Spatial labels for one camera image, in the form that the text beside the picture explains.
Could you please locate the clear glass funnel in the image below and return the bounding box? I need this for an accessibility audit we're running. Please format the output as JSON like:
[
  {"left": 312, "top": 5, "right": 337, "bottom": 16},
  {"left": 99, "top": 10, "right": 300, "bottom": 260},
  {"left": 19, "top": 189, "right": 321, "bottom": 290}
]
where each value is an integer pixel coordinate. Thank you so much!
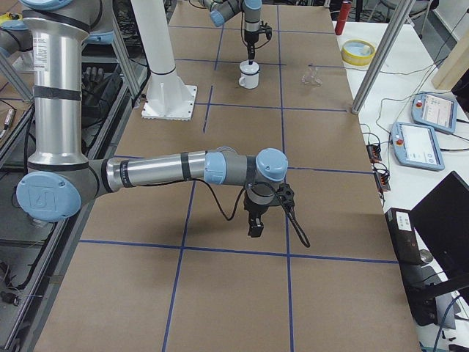
[{"left": 301, "top": 64, "right": 322, "bottom": 87}]

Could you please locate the far teach pendant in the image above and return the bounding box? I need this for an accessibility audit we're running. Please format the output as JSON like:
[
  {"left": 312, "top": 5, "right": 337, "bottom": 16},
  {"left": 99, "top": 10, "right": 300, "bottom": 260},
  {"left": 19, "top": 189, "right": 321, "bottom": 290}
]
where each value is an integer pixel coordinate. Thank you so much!
[{"left": 411, "top": 92, "right": 457, "bottom": 134}]

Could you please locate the black monitor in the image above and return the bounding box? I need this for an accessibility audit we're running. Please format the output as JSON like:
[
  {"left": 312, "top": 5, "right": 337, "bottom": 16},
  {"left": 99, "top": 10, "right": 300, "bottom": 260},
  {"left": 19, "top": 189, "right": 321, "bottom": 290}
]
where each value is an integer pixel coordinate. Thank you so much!
[{"left": 410, "top": 171, "right": 468, "bottom": 279}]

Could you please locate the white enamel mug blue rim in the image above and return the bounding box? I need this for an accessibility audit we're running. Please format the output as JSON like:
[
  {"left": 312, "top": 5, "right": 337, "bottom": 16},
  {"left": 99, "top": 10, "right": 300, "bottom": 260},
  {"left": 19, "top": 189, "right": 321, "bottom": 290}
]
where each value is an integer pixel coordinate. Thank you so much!
[{"left": 238, "top": 71, "right": 260, "bottom": 89}]

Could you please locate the teach pendant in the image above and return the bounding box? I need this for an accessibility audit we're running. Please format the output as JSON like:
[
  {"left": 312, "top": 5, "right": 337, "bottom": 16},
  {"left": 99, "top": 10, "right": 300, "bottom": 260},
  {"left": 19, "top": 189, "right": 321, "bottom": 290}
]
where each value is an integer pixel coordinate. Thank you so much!
[
  {"left": 391, "top": 122, "right": 445, "bottom": 171},
  {"left": 411, "top": 92, "right": 457, "bottom": 134}
]

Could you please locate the black computer box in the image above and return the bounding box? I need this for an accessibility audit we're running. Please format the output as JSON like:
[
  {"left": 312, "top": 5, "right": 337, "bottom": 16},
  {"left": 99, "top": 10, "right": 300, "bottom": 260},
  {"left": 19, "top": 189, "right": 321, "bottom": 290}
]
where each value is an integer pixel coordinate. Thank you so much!
[{"left": 385, "top": 207, "right": 459, "bottom": 327}]

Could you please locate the yellow rimmed bowl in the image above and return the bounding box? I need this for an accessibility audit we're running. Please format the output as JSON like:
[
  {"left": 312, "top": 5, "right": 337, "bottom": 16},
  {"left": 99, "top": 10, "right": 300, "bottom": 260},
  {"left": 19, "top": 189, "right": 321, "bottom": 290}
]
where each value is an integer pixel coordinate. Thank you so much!
[{"left": 341, "top": 40, "right": 376, "bottom": 66}]

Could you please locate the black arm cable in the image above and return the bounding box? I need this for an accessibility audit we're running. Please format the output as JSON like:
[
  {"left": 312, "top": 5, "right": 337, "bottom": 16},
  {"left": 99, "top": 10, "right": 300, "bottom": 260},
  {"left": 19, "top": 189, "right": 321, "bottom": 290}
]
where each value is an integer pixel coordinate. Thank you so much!
[
  {"left": 240, "top": 7, "right": 272, "bottom": 52},
  {"left": 193, "top": 179, "right": 311, "bottom": 249}
]

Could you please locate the white ceramic lid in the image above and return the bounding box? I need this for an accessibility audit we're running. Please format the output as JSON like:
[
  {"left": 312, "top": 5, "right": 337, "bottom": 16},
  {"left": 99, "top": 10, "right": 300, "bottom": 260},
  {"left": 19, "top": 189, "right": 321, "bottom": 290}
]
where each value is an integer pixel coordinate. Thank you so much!
[{"left": 239, "top": 60, "right": 260, "bottom": 76}]

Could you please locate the near teach pendant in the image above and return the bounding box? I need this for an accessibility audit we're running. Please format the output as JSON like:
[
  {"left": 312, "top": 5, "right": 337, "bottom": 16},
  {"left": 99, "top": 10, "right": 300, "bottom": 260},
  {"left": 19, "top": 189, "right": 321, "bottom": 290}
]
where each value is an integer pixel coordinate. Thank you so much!
[{"left": 391, "top": 122, "right": 445, "bottom": 171}]

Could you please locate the red cylinder tube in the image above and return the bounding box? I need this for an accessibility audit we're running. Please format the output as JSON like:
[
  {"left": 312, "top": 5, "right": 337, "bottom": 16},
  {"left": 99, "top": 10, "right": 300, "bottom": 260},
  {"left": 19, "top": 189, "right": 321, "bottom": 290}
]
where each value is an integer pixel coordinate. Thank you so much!
[{"left": 334, "top": 0, "right": 352, "bottom": 36}]

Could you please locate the aluminium frame post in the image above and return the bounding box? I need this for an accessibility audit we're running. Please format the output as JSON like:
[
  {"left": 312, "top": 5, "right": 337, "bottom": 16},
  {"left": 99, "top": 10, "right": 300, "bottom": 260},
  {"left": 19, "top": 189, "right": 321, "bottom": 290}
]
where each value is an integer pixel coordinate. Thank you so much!
[{"left": 351, "top": 0, "right": 416, "bottom": 114}]

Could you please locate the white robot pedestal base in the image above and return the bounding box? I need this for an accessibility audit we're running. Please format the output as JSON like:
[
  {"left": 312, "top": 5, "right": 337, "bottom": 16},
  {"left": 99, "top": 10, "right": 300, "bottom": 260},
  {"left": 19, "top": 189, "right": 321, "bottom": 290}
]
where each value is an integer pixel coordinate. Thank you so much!
[{"left": 131, "top": 0, "right": 197, "bottom": 121}]

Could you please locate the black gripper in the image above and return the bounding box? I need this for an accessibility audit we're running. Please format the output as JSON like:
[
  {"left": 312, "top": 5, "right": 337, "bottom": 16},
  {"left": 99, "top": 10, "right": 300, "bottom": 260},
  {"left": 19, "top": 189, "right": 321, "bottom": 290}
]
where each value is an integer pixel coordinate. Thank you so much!
[
  {"left": 243, "top": 185, "right": 295, "bottom": 238},
  {"left": 243, "top": 22, "right": 273, "bottom": 65}
]

